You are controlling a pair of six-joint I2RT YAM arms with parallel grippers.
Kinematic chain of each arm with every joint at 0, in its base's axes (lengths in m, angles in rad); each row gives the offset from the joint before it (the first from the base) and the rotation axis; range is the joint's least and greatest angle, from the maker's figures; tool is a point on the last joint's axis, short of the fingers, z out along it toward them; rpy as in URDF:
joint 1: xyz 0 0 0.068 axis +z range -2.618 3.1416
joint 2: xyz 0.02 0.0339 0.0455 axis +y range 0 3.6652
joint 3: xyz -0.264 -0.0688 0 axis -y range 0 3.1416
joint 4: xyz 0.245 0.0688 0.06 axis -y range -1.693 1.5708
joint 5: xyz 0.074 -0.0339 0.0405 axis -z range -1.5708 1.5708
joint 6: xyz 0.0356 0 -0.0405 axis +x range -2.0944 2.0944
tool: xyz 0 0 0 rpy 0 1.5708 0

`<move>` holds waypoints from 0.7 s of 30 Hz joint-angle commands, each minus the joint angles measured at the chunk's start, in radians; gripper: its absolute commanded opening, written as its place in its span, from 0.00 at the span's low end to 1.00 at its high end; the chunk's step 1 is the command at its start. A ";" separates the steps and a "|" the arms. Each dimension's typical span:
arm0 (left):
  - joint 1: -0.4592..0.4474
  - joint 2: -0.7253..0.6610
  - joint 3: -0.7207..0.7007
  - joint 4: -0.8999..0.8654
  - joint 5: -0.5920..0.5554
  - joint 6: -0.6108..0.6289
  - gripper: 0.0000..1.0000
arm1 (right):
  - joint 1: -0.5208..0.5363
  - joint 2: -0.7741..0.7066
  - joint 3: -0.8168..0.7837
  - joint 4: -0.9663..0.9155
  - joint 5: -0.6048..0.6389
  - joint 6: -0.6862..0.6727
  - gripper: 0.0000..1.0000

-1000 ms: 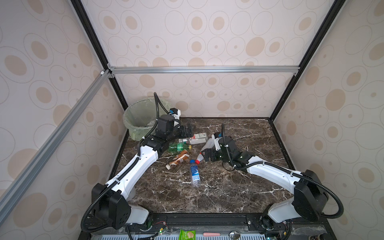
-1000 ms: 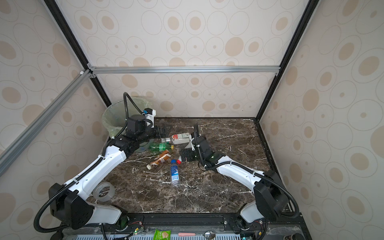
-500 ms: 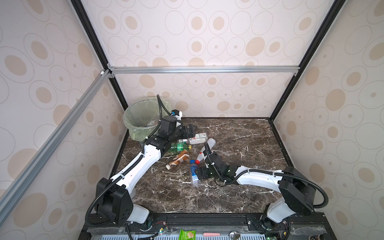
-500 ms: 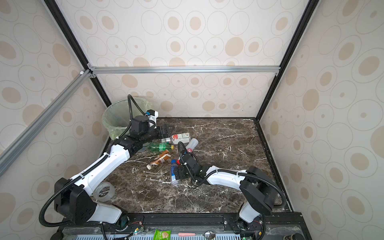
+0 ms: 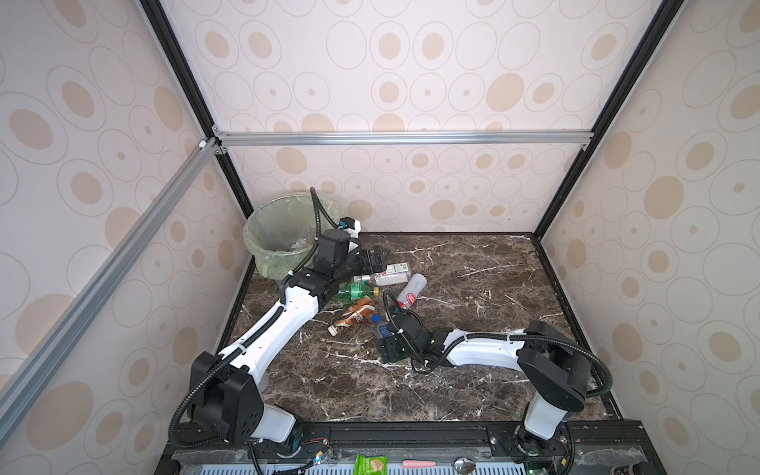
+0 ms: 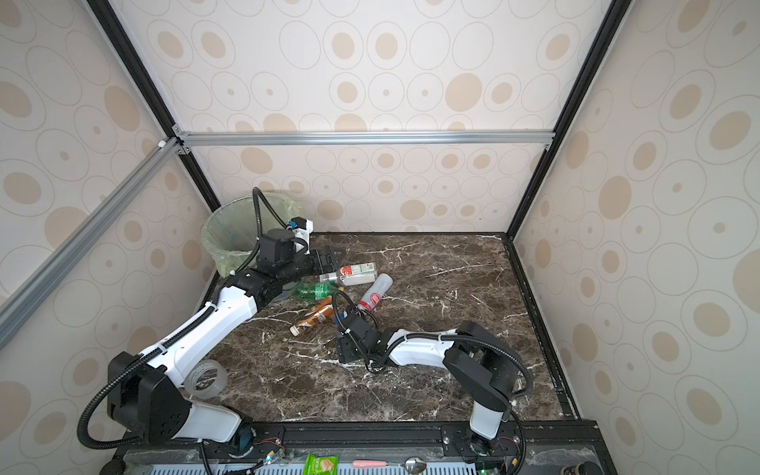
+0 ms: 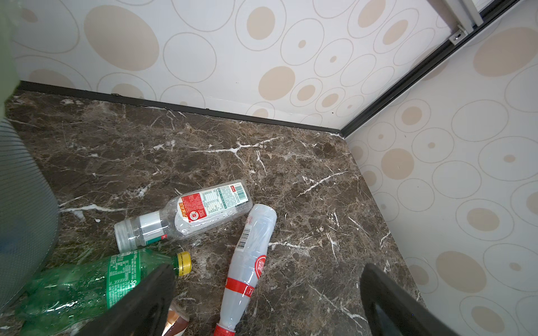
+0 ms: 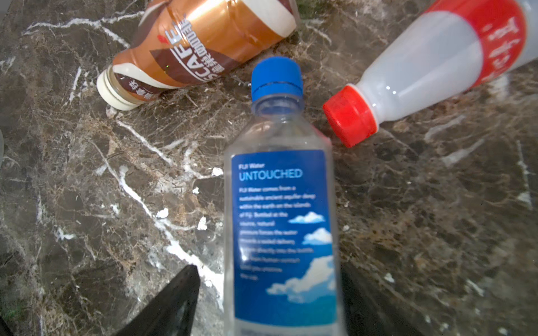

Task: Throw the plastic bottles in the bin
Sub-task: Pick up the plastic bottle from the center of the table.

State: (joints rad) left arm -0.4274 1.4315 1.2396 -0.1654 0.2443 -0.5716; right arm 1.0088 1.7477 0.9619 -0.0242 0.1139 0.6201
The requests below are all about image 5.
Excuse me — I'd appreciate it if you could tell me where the white milky bottle red label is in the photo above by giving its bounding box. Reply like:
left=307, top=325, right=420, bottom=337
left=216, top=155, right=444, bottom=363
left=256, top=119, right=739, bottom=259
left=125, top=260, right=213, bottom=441
left=397, top=273, right=428, bottom=309

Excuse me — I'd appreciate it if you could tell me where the brown coffee bottle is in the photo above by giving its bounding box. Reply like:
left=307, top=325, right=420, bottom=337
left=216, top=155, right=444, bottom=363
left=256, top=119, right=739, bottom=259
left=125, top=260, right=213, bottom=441
left=328, top=297, right=376, bottom=336

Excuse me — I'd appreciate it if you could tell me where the small blue label water bottle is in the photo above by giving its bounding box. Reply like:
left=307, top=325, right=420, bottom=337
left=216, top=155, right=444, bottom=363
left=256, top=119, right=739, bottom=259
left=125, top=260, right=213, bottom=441
left=371, top=315, right=392, bottom=340

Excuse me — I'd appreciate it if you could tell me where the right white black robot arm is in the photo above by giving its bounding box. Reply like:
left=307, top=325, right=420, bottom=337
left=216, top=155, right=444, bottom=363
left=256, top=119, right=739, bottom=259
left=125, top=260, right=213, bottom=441
left=378, top=291, right=613, bottom=441

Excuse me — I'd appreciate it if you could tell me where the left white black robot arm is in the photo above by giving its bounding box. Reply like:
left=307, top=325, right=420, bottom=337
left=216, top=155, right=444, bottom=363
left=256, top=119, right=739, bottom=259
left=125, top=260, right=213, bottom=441
left=168, top=191, right=387, bottom=449

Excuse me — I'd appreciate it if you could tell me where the green bin with plastic liner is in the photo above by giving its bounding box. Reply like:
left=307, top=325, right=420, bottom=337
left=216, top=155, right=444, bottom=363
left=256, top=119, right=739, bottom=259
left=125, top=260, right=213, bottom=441
left=243, top=192, right=344, bottom=284

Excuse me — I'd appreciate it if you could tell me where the clear bottle red green label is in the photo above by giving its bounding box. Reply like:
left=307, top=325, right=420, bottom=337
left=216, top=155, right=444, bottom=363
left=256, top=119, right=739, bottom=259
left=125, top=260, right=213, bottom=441
left=353, top=262, right=412, bottom=287

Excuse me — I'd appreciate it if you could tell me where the green Sprite bottle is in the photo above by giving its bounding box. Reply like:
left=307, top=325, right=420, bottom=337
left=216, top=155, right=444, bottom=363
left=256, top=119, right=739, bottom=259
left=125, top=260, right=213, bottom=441
left=334, top=282, right=380, bottom=302

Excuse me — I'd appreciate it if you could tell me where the green snack packet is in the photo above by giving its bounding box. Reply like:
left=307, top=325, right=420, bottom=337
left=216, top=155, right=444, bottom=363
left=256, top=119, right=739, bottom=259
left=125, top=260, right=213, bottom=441
left=353, top=454, right=388, bottom=475

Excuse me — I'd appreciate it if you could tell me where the metal spoon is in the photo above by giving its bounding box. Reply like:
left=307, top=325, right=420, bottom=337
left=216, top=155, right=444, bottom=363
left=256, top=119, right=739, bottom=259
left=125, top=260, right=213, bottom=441
left=452, top=457, right=477, bottom=475

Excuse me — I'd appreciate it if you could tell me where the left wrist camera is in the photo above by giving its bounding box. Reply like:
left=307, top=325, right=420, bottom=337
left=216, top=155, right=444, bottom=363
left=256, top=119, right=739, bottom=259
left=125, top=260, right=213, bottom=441
left=338, top=217, right=361, bottom=238

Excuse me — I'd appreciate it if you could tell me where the pink handled tool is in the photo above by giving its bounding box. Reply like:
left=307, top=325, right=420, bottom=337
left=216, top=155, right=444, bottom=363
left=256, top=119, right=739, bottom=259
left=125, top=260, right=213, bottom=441
left=401, top=460, right=439, bottom=469

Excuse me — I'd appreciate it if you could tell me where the black base frame rail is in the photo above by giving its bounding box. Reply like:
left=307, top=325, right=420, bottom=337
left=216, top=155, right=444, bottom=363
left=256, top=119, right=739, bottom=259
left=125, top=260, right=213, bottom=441
left=156, top=421, right=665, bottom=474

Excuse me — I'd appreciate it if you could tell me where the horizontal aluminium rail back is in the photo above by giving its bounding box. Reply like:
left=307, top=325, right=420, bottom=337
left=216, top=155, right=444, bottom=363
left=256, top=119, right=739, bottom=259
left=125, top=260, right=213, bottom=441
left=218, top=130, right=594, bottom=148

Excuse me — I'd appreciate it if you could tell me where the diagonal aluminium rail left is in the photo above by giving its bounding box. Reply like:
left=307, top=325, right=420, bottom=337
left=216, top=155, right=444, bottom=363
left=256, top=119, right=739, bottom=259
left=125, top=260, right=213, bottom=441
left=1, top=138, right=221, bottom=445

